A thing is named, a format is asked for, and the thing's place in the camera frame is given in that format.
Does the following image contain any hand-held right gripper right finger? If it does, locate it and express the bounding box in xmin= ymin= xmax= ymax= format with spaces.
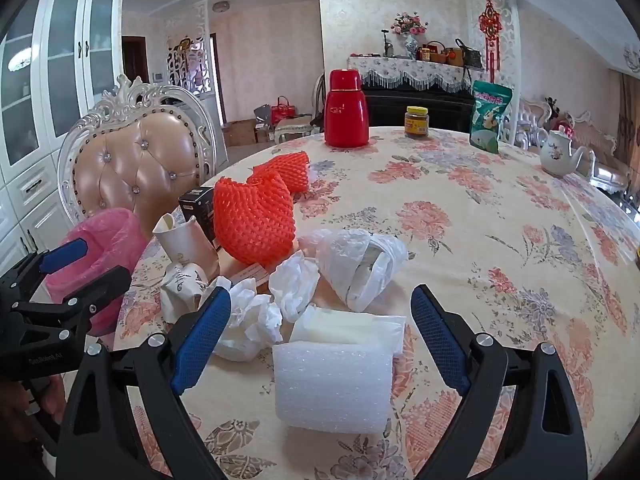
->
xmin=410 ymin=284 xmax=588 ymax=480

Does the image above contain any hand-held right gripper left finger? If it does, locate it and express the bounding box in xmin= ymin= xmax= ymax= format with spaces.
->
xmin=56 ymin=287 xmax=233 ymax=480

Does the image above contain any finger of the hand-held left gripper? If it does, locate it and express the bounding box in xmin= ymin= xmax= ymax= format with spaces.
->
xmin=0 ymin=238 xmax=90 ymax=306
xmin=10 ymin=266 xmax=133 ymax=336

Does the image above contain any pink-lined trash bin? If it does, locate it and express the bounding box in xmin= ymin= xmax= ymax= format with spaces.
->
xmin=45 ymin=208 xmax=146 ymax=336

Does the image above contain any white tissue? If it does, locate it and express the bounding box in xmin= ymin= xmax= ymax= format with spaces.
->
xmin=200 ymin=276 xmax=283 ymax=363
xmin=269 ymin=252 xmax=321 ymax=322

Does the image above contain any white plastic bag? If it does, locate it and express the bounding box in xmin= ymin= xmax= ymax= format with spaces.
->
xmin=300 ymin=228 xmax=408 ymax=312

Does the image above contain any white foam sheet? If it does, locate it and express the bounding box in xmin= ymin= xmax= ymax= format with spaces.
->
xmin=272 ymin=342 xmax=393 ymax=435

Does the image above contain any orange foam fruit net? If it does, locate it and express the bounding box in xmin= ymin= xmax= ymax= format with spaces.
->
xmin=247 ymin=151 xmax=311 ymax=196
xmin=213 ymin=170 xmax=296 ymax=267

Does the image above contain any person's left hand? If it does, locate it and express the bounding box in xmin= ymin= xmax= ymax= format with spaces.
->
xmin=0 ymin=372 xmax=68 ymax=461

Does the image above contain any crushed white paper cup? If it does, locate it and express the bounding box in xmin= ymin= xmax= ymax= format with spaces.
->
xmin=160 ymin=262 xmax=211 ymax=323

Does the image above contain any white tall cabinet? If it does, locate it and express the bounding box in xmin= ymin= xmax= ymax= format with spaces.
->
xmin=0 ymin=0 xmax=123 ymax=266

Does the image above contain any small beige box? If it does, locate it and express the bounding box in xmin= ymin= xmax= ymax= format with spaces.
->
xmin=220 ymin=264 xmax=273 ymax=291

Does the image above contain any white tissue packet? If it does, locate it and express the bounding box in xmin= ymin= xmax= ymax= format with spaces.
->
xmin=290 ymin=305 xmax=407 ymax=356

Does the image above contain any ornate white leather chair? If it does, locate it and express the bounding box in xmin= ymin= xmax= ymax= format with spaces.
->
xmin=56 ymin=74 xmax=221 ymax=241

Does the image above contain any black cardboard box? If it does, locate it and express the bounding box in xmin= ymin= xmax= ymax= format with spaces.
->
xmin=178 ymin=186 xmax=221 ymax=251

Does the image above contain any brown cardboard box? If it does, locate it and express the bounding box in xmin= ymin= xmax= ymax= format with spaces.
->
xmin=221 ymin=119 xmax=257 ymax=147

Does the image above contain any yellow-lid glass jar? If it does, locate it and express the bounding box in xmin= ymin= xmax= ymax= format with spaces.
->
xmin=404 ymin=106 xmax=431 ymax=138

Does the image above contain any white porcelain teapot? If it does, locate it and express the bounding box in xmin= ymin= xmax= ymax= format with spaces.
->
xmin=539 ymin=127 xmax=596 ymax=177

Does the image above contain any green snack bag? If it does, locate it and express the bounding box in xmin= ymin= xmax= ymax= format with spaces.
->
xmin=469 ymin=80 xmax=515 ymax=155

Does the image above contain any cushioned stool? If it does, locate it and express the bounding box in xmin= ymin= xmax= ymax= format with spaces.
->
xmin=274 ymin=117 xmax=321 ymax=143

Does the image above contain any black piano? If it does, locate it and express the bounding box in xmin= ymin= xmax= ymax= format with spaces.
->
xmin=360 ymin=85 xmax=476 ymax=133

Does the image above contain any red handbag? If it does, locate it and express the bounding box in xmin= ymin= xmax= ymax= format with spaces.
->
xmin=271 ymin=96 xmax=296 ymax=123

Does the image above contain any ornate white sofa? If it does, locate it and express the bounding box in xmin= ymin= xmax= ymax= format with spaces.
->
xmin=515 ymin=97 xmax=626 ymax=191

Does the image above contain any red thermos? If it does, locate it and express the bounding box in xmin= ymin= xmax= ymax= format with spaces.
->
xmin=324 ymin=68 xmax=370 ymax=148

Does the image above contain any lace piano cover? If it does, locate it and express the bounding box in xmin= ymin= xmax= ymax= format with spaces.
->
xmin=346 ymin=55 xmax=483 ymax=93

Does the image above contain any dark woven handbag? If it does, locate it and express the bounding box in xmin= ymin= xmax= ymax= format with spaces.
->
xmin=455 ymin=38 xmax=483 ymax=68

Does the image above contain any brown curtain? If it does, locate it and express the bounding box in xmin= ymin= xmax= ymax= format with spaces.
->
xmin=616 ymin=72 xmax=640 ymax=161

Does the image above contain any flower vase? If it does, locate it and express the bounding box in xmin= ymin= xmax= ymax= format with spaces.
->
xmin=391 ymin=11 xmax=430 ymax=61

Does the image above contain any red knot wall hanging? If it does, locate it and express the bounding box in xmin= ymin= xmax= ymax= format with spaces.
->
xmin=478 ymin=0 xmax=502 ymax=83

